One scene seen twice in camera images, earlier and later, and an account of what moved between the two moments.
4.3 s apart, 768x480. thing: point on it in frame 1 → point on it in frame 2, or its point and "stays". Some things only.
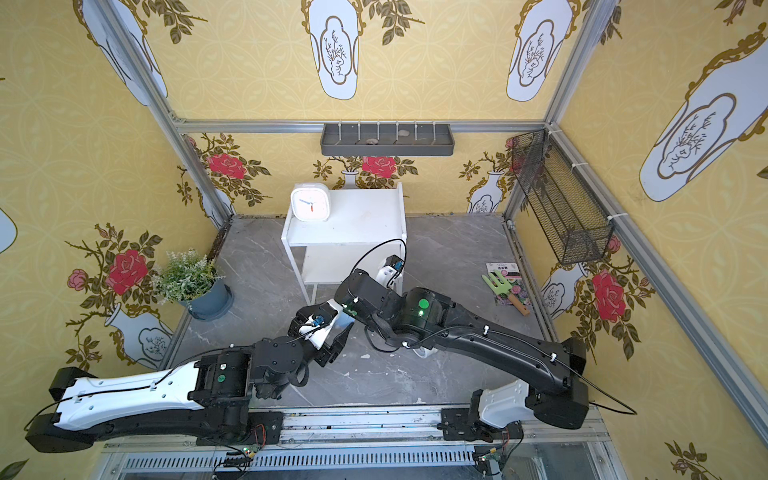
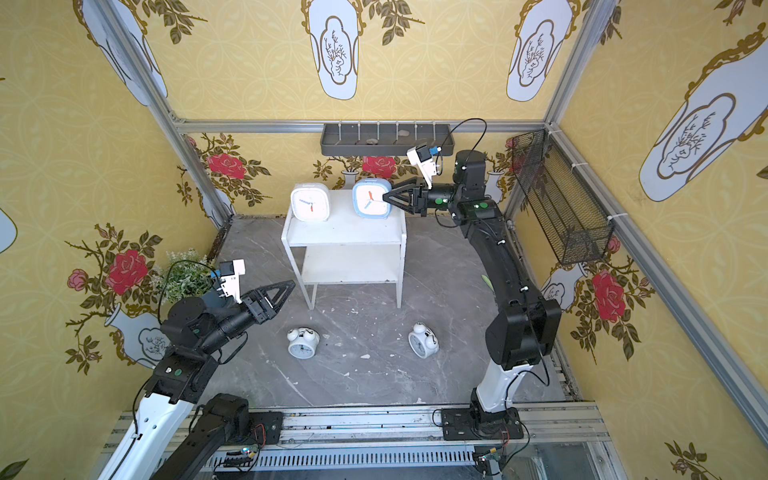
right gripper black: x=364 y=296 → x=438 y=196
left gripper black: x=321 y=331 → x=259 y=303
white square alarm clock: x=310 y=202 stays
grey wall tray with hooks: x=387 y=138 stays
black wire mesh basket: x=573 y=219 stays
